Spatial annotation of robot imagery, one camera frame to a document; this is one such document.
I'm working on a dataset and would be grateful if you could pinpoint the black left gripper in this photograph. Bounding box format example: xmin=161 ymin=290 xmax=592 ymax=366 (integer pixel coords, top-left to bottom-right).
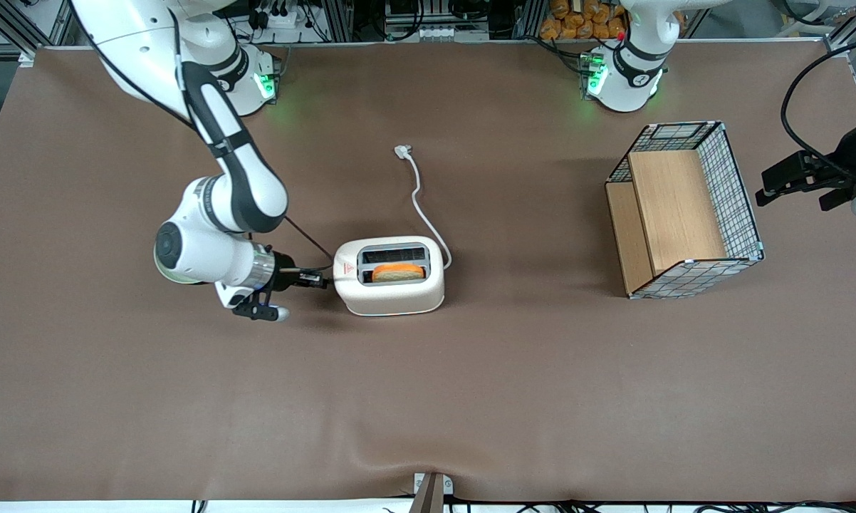
xmin=756 ymin=114 xmax=856 ymax=211

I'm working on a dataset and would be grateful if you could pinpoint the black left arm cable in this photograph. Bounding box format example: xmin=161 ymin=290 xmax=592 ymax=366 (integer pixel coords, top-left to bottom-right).
xmin=781 ymin=34 xmax=856 ymax=180

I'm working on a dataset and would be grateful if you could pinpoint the white two-slot toaster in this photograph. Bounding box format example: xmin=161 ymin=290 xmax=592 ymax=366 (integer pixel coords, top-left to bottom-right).
xmin=333 ymin=236 xmax=446 ymax=317

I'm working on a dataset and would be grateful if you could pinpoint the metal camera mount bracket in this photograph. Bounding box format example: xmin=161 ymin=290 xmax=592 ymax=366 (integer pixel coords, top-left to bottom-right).
xmin=408 ymin=472 xmax=454 ymax=513

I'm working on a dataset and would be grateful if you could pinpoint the white power strip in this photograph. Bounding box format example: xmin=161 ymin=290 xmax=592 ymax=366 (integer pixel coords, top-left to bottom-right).
xmin=251 ymin=6 xmax=309 ymax=31

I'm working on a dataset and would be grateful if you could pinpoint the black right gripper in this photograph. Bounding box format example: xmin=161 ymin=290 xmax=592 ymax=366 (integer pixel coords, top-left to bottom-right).
xmin=268 ymin=251 xmax=329 ymax=292

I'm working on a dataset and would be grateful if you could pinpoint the bag of orange buns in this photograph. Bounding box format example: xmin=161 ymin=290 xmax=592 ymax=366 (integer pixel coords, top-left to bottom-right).
xmin=539 ymin=0 xmax=630 ymax=41

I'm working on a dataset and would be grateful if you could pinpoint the brown table cover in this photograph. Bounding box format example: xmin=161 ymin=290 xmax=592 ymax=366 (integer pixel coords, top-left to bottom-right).
xmin=0 ymin=39 xmax=856 ymax=504

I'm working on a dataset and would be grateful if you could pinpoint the white toaster power cord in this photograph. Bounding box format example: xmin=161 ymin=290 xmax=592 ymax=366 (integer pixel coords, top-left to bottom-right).
xmin=394 ymin=145 xmax=453 ymax=271

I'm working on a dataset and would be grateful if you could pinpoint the wire basket with wooden shelf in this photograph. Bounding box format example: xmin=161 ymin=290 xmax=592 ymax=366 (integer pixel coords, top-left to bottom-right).
xmin=605 ymin=121 xmax=765 ymax=300

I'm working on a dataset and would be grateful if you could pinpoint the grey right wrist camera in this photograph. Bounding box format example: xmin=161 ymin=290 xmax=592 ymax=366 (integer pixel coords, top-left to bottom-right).
xmin=231 ymin=288 xmax=291 ymax=323

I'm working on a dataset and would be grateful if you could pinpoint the toast bread slice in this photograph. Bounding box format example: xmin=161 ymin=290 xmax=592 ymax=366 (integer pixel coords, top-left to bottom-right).
xmin=371 ymin=263 xmax=427 ymax=283

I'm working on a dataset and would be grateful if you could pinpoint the aluminium frame post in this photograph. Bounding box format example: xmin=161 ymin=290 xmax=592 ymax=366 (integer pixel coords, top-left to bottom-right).
xmin=0 ymin=0 xmax=80 ymax=59
xmin=823 ymin=0 xmax=856 ymax=52

